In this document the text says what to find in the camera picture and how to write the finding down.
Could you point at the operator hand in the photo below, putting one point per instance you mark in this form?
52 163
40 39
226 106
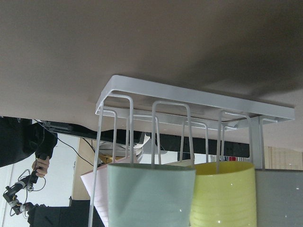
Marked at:
41 166

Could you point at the green plastic cup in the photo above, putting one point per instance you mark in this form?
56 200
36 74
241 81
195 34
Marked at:
144 195

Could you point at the pink plastic cup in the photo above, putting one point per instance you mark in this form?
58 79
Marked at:
100 191

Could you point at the cream white plastic cup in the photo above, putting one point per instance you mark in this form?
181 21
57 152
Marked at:
185 163

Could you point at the yellow plastic cup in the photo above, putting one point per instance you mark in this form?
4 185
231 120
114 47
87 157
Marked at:
224 195

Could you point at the grey plastic cup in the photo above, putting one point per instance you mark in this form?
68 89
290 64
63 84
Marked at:
279 198

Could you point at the operator in black clothes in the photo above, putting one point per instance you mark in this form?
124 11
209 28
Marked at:
20 138

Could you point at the white wire cup rack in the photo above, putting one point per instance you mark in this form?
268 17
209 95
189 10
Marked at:
136 99

